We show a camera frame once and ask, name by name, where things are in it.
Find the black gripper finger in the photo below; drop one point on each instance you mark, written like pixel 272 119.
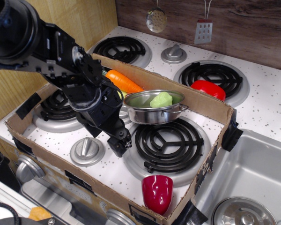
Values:
pixel 120 146

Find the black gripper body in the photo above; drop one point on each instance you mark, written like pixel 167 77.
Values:
pixel 98 110

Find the orange toy carrot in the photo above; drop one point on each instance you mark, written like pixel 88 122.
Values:
pixel 122 82

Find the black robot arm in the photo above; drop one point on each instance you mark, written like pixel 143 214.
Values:
pixel 29 44

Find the light green plate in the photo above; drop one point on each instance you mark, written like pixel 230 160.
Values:
pixel 122 94

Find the middle silver stove knob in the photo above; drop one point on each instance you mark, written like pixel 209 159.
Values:
pixel 123 114

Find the silver stove knob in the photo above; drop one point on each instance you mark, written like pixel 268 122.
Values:
pixel 87 152
pixel 174 55
pixel 123 114

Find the front silver stove knob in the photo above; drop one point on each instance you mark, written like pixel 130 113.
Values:
pixel 87 152

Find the small steel pot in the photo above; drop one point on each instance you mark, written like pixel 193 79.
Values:
pixel 140 112

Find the front left black burner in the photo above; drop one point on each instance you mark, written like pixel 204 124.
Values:
pixel 56 107

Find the black burner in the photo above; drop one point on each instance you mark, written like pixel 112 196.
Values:
pixel 168 148
pixel 221 75
pixel 56 107
pixel 122 48

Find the front right black burner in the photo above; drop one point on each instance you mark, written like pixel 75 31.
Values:
pixel 168 148

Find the red toy cup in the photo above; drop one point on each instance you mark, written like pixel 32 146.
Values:
pixel 157 192

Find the green toy lettuce piece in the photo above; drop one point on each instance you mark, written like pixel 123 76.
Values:
pixel 163 99

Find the back left black burner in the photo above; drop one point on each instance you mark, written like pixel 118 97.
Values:
pixel 122 48

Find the silver oven knob right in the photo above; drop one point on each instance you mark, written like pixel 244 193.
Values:
pixel 115 217

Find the silver oven knob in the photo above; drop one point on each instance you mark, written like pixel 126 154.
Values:
pixel 115 217
pixel 28 169

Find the silver oven knob left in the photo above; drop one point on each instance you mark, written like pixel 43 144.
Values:
pixel 28 169

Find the back silver stove knob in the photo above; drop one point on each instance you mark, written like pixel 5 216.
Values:
pixel 174 55

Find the orange sponge piece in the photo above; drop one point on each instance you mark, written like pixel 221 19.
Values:
pixel 39 213

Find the hanging steel skimmer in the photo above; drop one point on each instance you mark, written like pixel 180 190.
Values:
pixel 156 19

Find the back right black burner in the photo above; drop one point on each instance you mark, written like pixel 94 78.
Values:
pixel 221 75

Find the hanging steel spatula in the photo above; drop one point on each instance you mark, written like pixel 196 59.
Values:
pixel 203 33

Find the steel pot lid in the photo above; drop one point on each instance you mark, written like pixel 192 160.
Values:
pixel 241 211

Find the steel sink basin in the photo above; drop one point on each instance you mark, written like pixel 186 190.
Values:
pixel 252 169

